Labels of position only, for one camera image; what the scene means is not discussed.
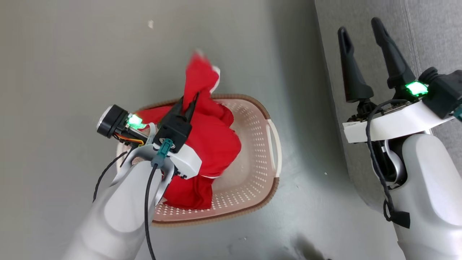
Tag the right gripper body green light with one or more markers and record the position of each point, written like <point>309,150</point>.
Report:
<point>393,124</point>

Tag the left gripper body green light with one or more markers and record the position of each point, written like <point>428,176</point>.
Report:
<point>112,121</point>

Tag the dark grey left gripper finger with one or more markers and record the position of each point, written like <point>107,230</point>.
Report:
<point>177,110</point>
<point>190,110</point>

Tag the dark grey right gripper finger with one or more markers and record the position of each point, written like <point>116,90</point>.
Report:
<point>395,65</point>
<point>352,72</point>

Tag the red garment with white trim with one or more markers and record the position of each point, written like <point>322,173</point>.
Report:
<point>213,141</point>

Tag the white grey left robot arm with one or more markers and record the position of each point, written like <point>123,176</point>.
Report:
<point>115,216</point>

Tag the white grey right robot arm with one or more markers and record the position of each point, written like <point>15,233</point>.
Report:
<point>433,202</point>

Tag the beige perforated plastic laundry basket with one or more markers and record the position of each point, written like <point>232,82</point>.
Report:
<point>252,169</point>

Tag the grey fabric sofa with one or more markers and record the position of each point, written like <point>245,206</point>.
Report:
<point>433,29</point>

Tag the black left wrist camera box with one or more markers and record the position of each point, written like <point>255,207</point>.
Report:
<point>175,130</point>

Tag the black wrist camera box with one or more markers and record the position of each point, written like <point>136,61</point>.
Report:
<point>175,130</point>
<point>445,92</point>

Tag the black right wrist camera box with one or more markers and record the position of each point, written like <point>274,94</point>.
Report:
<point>445,92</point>

